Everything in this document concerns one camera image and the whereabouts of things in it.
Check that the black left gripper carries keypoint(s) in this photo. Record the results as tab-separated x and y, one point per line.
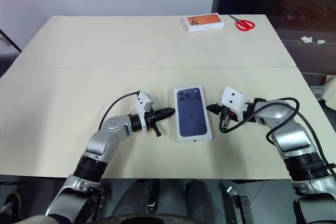
151	119

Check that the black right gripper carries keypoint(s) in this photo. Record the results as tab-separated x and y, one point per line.
226	115

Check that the white phone box lid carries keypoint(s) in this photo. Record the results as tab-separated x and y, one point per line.
191	113

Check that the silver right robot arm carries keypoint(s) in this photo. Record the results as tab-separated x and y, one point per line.
275	113

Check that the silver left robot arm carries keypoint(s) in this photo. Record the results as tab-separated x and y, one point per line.
105	140

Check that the white box orange phone print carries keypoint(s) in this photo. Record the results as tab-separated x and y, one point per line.
203	19

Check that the black bar silver clip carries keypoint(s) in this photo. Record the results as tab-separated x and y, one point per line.
242	205

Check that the white power strip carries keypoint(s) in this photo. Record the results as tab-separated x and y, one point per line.
317	90

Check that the dark round base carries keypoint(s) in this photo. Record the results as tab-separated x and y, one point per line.
157	220

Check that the large crumpled white paper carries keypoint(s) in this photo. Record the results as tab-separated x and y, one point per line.
306	39

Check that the cream cloth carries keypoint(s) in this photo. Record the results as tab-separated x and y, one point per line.
330	90

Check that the small crumpled white paper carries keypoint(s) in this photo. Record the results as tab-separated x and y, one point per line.
321	41

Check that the black shoe white sole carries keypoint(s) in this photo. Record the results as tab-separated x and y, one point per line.
11	204

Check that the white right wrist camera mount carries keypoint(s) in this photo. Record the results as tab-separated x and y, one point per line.
233	98

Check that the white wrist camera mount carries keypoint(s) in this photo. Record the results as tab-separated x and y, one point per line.
141	100
233	98

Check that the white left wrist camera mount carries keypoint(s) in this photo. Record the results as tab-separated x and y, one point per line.
141	100

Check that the black metal frame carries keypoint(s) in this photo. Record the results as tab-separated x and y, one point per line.
11	41

